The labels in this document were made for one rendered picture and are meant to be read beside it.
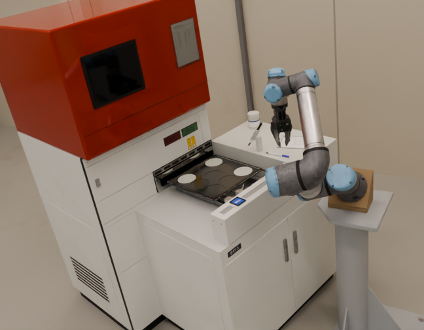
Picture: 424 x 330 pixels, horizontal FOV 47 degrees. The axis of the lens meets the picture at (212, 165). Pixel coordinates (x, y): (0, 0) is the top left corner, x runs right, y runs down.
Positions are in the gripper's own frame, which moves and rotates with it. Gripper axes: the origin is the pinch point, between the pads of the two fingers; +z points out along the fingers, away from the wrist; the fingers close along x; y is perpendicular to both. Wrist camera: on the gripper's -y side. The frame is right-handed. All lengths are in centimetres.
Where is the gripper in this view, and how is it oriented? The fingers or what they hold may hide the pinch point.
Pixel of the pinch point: (282, 143)
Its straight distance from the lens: 223.1
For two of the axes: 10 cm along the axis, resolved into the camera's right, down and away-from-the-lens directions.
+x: 9.9, -1.6, -0.3
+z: 1.6, 8.8, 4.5
